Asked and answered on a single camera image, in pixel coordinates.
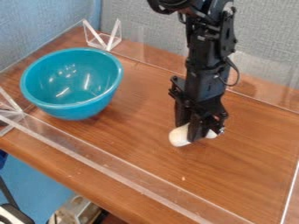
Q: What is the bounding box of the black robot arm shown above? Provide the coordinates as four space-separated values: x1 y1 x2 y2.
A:
147 0 238 147

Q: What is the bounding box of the blue bowl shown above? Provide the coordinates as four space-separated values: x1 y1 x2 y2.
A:
20 47 124 121

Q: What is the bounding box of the black chair part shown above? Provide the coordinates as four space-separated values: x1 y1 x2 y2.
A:
0 176 35 224

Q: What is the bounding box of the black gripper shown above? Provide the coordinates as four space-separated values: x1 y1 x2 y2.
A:
170 64 230 143

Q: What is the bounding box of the clear acrylic barrier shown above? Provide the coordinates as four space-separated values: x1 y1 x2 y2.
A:
100 17 299 114
0 87 254 224
281 167 299 224

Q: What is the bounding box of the back clear acrylic barrier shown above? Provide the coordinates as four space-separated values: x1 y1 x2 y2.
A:
100 17 299 114

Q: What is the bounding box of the front clear acrylic barrier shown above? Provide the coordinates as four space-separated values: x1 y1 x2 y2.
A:
0 87 254 224

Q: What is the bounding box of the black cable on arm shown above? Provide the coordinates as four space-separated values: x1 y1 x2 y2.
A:
221 56 241 88

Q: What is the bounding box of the clear acrylic corner bracket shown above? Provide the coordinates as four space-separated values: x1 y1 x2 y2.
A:
83 19 123 52

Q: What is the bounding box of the grey metal bracket under table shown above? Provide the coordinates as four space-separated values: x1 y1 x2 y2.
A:
47 195 102 224

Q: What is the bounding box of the white brown toy mushroom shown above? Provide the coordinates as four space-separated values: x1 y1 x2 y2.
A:
167 122 221 148

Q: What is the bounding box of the right clear acrylic barrier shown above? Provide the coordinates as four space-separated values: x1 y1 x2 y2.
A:
281 167 299 224

